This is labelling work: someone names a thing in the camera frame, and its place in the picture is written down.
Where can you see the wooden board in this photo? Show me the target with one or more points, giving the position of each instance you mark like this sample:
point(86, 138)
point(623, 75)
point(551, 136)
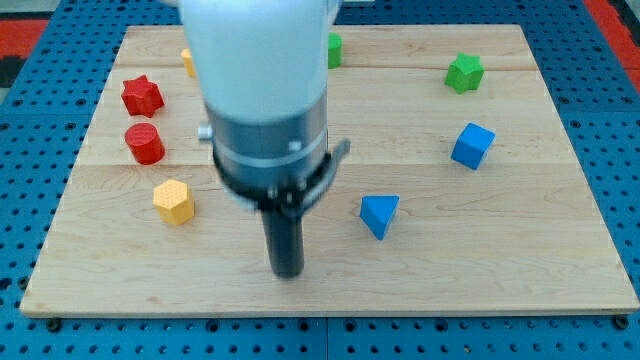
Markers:
point(521, 235)

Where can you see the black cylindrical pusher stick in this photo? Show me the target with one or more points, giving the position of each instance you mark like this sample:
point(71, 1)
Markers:
point(284, 239)

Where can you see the blue triangle block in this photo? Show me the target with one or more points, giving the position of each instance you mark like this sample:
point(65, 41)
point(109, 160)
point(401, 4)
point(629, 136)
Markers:
point(377, 212)

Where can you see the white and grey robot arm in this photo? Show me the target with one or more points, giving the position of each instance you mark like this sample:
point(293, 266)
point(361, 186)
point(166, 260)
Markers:
point(262, 67)

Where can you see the green cylinder block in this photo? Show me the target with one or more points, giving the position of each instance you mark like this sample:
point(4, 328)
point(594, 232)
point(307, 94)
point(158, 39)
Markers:
point(334, 50)

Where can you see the yellow block behind arm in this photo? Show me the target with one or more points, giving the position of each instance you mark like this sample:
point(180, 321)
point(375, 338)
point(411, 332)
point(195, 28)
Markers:
point(188, 62)

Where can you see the blue cube block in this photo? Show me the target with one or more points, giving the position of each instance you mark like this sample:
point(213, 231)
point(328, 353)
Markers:
point(472, 145)

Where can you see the red cylinder block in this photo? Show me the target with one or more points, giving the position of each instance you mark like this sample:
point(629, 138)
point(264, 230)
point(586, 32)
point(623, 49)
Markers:
point(145, 144)

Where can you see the green star block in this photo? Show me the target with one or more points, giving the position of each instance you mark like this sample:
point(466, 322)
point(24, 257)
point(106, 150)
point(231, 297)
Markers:
point(465, 73)

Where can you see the red star block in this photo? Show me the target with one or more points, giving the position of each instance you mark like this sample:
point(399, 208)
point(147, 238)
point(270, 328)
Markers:
point(141, 96)

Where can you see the yellow hexagon block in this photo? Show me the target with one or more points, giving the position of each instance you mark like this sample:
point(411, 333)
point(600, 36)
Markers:
point(174, 202)

